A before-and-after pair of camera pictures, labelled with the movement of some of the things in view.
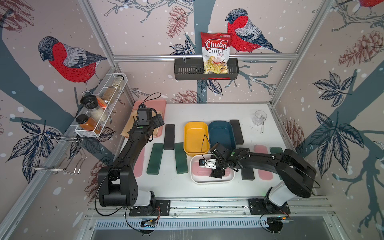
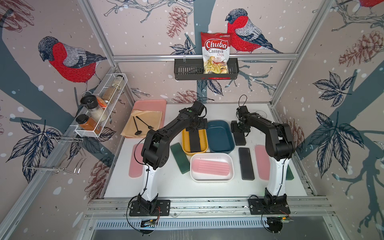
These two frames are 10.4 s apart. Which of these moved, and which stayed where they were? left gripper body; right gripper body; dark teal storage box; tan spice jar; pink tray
Moved: right gripper body; left gripper body
Stayed: tan spice jar; pink tray; dark teal storage box
